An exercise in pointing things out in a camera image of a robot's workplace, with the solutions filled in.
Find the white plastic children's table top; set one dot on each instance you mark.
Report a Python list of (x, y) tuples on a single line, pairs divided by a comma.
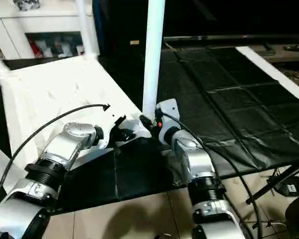
[(55, 94)]

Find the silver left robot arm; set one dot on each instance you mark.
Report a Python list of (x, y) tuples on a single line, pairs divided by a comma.
[(45, 174)]

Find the black work mat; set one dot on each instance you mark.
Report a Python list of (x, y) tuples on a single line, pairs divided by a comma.
[(229, 109)]

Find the small beige tag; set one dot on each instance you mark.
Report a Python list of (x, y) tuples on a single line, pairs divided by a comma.
[(134, 43)]

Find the red bottle in cabinet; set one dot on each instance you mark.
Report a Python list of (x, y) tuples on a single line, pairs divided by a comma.
[(36, 49)]

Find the black metal bar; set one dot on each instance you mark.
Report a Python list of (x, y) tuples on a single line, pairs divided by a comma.
[(229, 38)]

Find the white flat board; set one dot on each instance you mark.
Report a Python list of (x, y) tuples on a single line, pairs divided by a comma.
[(274, 69)]

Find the white glass-door cabinet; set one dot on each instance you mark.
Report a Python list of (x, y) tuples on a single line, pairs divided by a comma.
[(40, 25)]

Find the black floor device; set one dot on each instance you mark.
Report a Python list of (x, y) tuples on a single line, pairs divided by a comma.
[(291, 188)]

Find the dark object on cabinet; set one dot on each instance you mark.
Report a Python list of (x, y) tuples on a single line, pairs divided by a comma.
[(26, 4)]

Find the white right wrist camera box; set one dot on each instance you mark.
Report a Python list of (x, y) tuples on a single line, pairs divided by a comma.
[(168, 109)]

